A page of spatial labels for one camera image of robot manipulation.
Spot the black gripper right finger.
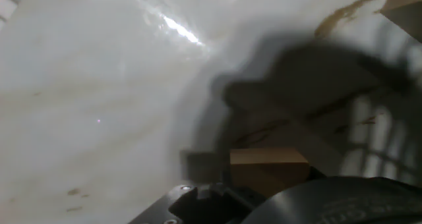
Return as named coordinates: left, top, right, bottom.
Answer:
left=309, top=166, right=327, bottom=182

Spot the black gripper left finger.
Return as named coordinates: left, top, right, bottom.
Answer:
left=128, top=183, right=264, bottom=224

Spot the large wooden cube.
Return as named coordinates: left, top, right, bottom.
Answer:
left=229, top=147, right=311, bottom=198
left=378, top=0, right=422, bottom=43

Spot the marble pattern table sheet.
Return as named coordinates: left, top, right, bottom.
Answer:
left=0, top=0, right=422, bottom=224

